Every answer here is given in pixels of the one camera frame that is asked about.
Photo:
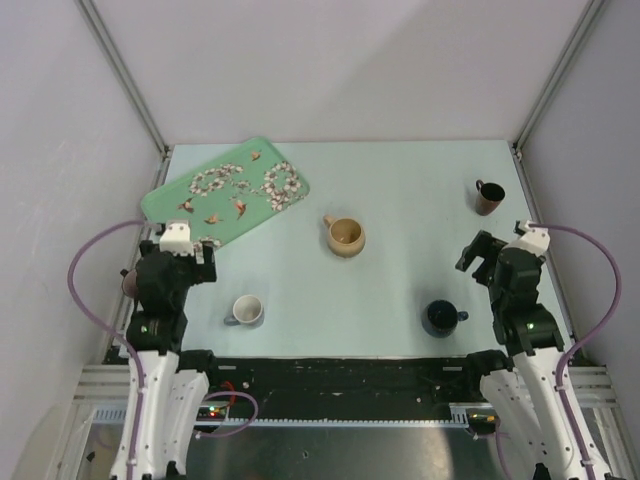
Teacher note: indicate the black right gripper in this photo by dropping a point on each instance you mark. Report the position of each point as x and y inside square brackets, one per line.
[482, 240]

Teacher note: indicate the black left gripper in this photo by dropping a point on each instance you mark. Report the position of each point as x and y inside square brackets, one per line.
[201, 271]

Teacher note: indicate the brown mug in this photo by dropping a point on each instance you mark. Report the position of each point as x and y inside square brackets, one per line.
[489, 197]

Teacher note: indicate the small grey-blue cup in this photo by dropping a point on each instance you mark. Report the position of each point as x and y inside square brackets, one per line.
[247, 311]

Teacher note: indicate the blue mug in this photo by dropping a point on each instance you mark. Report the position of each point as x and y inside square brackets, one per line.
[440, 318]

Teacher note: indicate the pink ribbed mug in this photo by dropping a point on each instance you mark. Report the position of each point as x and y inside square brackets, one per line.
[129, 283]

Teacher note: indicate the beige mug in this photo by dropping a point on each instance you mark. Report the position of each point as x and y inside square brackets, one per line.
[345, 236]

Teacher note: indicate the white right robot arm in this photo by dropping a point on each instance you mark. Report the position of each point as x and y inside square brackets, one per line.
[526, 380]

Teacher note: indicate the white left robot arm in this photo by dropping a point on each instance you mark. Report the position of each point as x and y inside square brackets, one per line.
[167, 383]

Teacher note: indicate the green floral tray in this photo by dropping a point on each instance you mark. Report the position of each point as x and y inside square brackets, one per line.
[227, 196]

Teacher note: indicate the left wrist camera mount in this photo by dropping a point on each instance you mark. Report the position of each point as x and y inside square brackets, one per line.
[176, 239]

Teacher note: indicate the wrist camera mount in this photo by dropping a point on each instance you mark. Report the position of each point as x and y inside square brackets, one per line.
[534, 240]
[176, 239]

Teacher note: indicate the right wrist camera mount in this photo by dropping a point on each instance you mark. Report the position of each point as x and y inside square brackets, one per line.
[534, 240]

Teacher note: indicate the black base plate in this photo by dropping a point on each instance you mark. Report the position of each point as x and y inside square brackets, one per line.
[352, 389]

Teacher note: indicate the white slotted cable duct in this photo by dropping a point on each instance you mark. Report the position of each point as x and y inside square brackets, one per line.
[115, 415]

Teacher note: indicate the aluminium frame rail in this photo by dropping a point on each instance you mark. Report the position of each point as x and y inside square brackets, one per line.
[103, 383]

